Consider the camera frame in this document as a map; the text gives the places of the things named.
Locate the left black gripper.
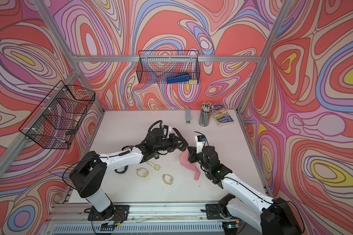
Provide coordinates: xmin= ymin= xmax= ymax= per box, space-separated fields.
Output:
xmin=152 ymin=134 xmax=186 ymax=154

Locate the pink cloth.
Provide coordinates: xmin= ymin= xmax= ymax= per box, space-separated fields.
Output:
xmin=179 ymin=150 xmax=201 ymax=181

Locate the beige strap yellow dial watch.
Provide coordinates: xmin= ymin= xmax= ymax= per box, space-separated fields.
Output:
xmin=146 ymin=161 xmax=160 ymax=171

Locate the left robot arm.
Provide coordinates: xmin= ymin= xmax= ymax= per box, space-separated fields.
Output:
xmin=69 ymin=120 xmax=188 ymax=215

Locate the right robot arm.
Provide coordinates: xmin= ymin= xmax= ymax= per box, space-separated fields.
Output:
xmin=188 ymin=133 xmax=305 ymax=235

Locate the beige looped watch left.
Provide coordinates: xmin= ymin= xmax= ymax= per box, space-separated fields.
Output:
xmin=136 ymin=167 xmax=149 ymax=178

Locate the beige looped watch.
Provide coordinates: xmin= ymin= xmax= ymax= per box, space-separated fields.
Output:
xmin=162 ymin=174 xmax=174 ymax=185
xmin=136 ymin=167 xmax=149 ymax=178

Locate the beige looped watch right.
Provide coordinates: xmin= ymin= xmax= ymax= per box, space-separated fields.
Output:
xmin=162 ymin=174 xmax=174 ymax=185

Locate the grey stapler on table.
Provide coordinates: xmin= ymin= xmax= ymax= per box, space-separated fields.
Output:
xmin=185 ymin=108 xmax=191 ymax=124

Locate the colourful book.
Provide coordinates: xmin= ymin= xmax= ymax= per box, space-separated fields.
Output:
xmin=212 ymin=105 xmax=234 ymax=127

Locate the metal pencil cup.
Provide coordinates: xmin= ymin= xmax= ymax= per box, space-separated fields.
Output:
xmin=199 ymin=102 xmax=214 ymax=127

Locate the yellow sticky notes block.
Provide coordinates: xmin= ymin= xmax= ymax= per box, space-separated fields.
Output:
xmin=188 ymin=79 xmax=199 ymax=85

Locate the blue stapler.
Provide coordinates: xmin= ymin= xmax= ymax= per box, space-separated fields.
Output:
xmin=166 ymin=72 xmax=192 ymax=84

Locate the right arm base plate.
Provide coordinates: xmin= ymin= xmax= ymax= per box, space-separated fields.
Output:
xmin=201 ymin=193 xmax=241 ymax=221

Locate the black wire basket back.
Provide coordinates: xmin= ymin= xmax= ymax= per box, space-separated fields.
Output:
xmin=136 ymin=50 xmax=201 ymax=84

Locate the black wire basket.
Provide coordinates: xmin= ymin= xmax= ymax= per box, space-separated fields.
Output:
xmin=136 ymin=50 xmax=201 ymax=84
xmin=19 ymin=81 xmax=96 ymax=149

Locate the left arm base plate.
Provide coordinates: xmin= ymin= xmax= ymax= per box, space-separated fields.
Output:
xmin=88 ymin=205 xmax=130 ymax=222

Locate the black wire basket left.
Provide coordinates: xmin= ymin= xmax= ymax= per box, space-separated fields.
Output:
xmin=19 ymin=81 xmax=96 ymax=149

